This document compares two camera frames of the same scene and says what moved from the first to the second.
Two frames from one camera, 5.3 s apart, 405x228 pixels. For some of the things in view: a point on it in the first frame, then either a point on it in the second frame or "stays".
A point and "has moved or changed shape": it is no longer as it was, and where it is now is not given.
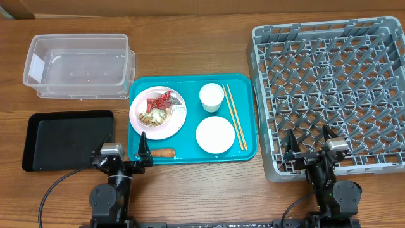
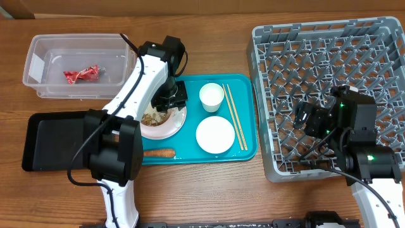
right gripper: [293, 153] → [316, 117]
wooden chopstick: [237, 118] stays
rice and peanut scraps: [155, 117] stays
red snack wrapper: [164, 101] has moved or changed shape
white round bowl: [215, 134] stays
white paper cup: [211, 95] stays
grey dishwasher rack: [348, 74] stays
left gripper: [138, 168] → [180, 101]
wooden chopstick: [233, 118] stays
